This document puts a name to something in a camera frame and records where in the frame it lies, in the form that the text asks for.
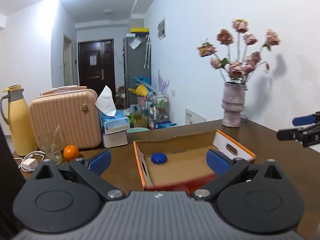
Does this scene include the blue bottle cap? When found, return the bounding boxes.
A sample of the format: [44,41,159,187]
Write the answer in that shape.
[151,153,168,165]

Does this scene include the white box under tissues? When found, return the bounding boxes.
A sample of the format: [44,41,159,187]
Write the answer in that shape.
[103,131,128,148]

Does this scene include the orange fruit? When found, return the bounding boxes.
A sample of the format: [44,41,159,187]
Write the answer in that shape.
[63,145,80,161]

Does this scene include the red cardboard box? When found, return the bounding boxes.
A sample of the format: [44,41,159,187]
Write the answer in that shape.
[133,129,257,193]

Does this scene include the blue tissue pack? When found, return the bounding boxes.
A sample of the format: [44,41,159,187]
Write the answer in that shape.
[95,86,130,135]

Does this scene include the clear drinking glass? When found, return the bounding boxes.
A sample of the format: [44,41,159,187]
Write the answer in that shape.
[38,125,63,164]

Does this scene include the pink ribbed suitcase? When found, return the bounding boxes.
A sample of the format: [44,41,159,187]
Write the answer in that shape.
[29,86,101,149]

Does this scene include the pink ceramic vase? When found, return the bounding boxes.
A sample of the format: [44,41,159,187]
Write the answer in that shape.
[222,82,246,128]

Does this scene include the dried pink roses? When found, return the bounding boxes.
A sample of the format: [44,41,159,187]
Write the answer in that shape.
[197,18,281,85]

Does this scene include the yellow watering can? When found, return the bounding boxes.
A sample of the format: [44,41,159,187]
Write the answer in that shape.
[128,84,149,98]

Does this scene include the yellow thermos jug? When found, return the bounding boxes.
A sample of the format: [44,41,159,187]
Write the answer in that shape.
[1,85,39,157]

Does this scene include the dark entrance door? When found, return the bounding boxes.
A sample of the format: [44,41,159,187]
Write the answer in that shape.
[78,39,116,96]

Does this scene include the grey refrigerator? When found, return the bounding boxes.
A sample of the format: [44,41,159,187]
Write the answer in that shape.
[123,37,151,108]

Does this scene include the yellow box on refrigerator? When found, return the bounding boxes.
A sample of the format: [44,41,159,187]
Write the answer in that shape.
[130,27,149,33]

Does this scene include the white charger with cable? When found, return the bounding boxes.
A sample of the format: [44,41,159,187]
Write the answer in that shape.
[14,151,46,173]

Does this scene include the wire storage rack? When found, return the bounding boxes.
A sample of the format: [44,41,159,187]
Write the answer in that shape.
[146,94,170,129]

